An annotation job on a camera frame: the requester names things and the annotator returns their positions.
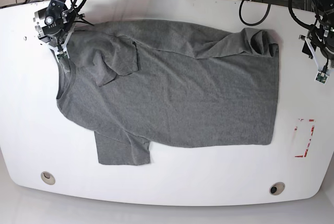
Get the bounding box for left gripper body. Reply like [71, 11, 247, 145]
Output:
[299, 34, 326, 72]

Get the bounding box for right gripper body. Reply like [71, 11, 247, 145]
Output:
[38, 24, 82, 54]

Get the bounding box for grey t-shirt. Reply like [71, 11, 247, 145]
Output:
[56, 20, 279, 166]

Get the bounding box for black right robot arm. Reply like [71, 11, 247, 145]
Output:
[33, 0, 80, 58]

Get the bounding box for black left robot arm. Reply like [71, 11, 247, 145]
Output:
[312, 0, 333, 68]

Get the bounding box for red tape rectangle marking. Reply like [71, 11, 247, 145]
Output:
[292, 119, 316, 158]

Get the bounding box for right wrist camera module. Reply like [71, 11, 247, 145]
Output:
[57, 52, 68, 62]

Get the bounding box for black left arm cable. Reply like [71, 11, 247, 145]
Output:
[238, 0, 319, 30]

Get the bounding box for right table cable grommet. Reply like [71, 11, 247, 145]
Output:
[269, 182, 285, 195]

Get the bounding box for table cable grommet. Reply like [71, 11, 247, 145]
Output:
[41, 172, 55, 185]
[269, 182, 285, 195]

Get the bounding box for left table cable grommet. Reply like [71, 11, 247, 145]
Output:
[41, 172, 55, 185]

